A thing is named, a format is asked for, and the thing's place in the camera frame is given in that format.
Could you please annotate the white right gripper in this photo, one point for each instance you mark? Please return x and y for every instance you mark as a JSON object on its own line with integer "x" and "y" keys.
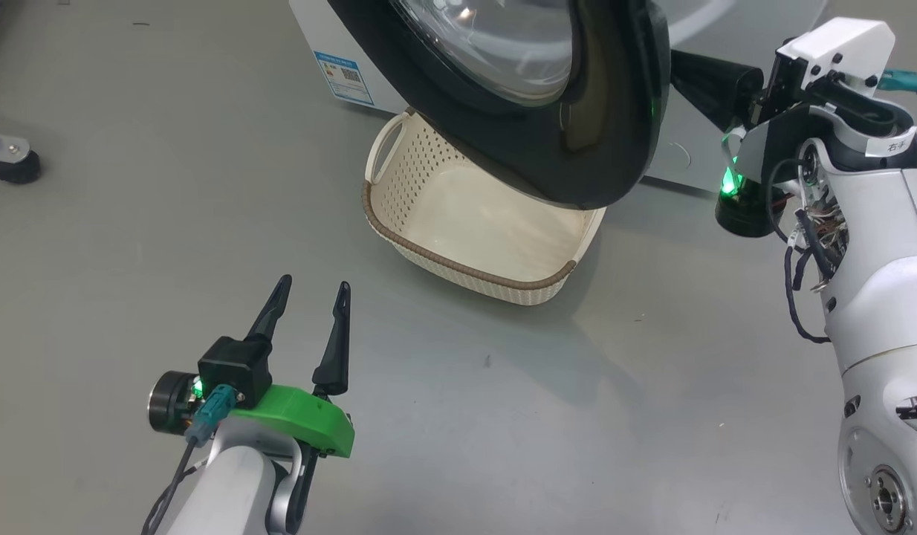
{"x": 837, "y": 52}

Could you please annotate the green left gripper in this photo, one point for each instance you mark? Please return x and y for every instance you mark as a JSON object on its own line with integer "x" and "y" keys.
{"x": 310, "y": 420}

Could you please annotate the black round glass washer door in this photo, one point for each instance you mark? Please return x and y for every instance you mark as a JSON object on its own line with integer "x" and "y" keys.
{"x": 600, "y": 148}

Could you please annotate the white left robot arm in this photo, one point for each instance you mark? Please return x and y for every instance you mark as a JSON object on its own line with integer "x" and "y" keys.
{"x": 228, "y": 483}

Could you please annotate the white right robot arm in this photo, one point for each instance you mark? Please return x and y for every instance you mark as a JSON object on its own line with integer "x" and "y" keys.
{"x": 889, "y": 297}

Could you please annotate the white front-load washing machine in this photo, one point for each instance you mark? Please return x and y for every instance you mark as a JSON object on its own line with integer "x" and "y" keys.
{"x": 726, "y": 30}

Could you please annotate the cream perforated laundry basket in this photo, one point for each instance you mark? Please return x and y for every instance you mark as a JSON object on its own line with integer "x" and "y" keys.
{"x": 466, "y": 223}

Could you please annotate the blue energy label sticker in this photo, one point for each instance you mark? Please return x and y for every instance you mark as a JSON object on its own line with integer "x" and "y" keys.
{"x": 345, "y": 78}

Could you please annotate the caster on metal foot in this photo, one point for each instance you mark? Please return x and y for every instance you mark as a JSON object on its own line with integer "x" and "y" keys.
{"x": 16, "y": 167}

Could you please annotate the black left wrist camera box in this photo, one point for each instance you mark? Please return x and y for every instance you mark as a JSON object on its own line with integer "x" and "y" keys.
{"x": 235, "y": 368}

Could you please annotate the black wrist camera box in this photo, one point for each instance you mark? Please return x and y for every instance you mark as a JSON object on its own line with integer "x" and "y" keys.
{"x": 748, "y": 215}
{"x": 235, "y": 368}

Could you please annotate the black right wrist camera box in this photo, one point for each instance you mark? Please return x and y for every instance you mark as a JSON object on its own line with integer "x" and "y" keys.
{"x": 748, "y": 215}

